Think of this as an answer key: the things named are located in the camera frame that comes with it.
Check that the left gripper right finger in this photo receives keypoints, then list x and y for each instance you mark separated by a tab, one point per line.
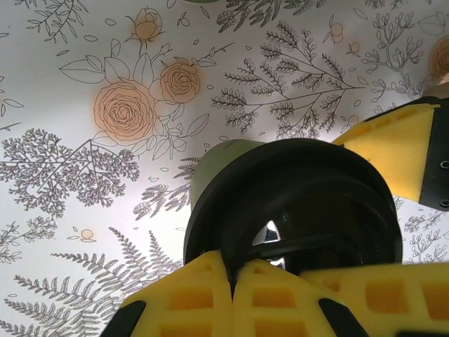
315	305

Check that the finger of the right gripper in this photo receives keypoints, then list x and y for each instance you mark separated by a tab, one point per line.
396	158

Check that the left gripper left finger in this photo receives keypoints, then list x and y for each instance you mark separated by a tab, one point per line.
189	298

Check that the green paper cup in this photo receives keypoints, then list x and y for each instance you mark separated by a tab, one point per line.
210	165

